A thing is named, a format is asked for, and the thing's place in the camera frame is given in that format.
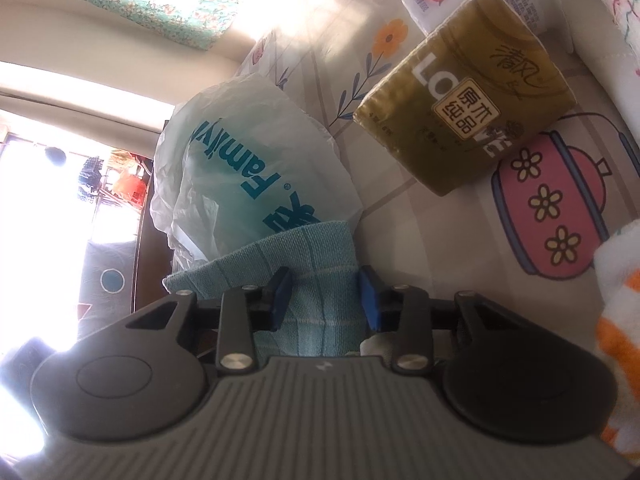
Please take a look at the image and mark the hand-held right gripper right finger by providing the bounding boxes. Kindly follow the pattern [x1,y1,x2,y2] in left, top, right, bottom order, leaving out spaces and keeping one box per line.
[358,265,517,374]

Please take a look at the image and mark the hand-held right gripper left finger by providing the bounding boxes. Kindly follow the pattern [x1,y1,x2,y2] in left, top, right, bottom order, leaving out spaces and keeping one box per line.
[125,266,293,372]

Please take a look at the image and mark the teal checked towel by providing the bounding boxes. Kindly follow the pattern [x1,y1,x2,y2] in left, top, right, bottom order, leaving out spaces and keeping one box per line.
[163,220,374,359]

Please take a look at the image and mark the gold tissue pack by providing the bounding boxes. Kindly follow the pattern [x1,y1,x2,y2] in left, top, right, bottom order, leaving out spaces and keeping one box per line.
[352,0,579,198]

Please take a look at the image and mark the orange striped white towel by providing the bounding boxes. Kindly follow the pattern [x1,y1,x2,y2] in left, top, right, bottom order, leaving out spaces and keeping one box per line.
[593,225,640,402]

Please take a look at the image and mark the white plastic bag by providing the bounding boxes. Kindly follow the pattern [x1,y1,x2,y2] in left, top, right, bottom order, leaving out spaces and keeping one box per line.
[150,72,366,267]

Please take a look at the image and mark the grey cushion with circles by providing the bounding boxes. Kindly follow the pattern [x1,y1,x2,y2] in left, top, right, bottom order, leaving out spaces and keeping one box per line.
[76,239,139,342]

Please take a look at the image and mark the red plastic bag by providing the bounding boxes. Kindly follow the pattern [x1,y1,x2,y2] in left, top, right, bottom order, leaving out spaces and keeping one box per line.
[111,172,149,199]

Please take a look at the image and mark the hanging dark clothes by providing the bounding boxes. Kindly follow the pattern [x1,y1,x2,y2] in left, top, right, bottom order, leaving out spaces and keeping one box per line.
[76,156,109,204]

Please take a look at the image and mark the floral curtain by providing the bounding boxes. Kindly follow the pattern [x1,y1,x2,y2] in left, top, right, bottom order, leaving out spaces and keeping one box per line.
[78,0,242,52]

